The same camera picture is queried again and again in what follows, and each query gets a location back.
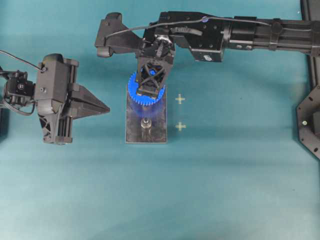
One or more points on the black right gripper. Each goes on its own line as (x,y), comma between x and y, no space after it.
(155,56)

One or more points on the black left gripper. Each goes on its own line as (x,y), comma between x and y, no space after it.
(56,78)

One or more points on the large blue plastic gear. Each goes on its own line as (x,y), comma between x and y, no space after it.
(141,99)

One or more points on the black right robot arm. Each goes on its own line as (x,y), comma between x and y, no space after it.
(207,36)

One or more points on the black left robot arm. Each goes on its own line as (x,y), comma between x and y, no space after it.
(19,92)

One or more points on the threaded steel shaft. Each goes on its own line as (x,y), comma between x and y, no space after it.
(146,123)

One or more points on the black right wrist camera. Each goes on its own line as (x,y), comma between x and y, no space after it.
(121,43)

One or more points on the grey metal base plate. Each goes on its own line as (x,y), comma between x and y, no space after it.
(157,133)

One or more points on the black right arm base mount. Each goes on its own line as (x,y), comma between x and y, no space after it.
(308,121)

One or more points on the black frame rail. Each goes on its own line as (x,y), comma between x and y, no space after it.
(310,11)

